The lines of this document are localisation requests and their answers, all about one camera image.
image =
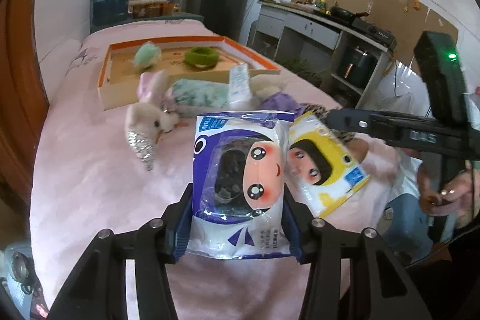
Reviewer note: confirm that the white plush bunny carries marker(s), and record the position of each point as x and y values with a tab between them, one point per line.
150	117

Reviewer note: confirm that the green patterned tissue pack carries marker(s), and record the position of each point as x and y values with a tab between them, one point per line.
192	97

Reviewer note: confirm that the pink bed quilt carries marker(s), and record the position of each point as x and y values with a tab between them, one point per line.
86	178

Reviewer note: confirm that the black frying pan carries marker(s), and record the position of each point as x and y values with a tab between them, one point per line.
345	15

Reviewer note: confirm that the yellow cartoon face pack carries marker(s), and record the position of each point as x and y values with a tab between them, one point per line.
320	170

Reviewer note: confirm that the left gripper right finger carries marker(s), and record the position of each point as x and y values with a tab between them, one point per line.
380	287

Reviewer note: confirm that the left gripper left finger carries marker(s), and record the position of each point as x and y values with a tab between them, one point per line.
96	286

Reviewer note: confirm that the blue cartoon face pack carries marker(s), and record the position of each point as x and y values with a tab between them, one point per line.
239	162

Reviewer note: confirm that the white kitchen counter cabinet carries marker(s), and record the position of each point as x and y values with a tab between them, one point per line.
348	63

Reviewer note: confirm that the mint green soft toy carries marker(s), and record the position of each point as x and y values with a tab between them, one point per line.
147	56

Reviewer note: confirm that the person's right hand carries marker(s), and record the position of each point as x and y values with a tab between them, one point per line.
460	195

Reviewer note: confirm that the black gas stove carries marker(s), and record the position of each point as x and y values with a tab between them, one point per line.
381	36

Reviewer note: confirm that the white teddy bear purple dress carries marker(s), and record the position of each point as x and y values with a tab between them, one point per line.
268	94

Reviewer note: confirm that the orange rimmed cardboard box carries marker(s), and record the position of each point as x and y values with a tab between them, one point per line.
118	79

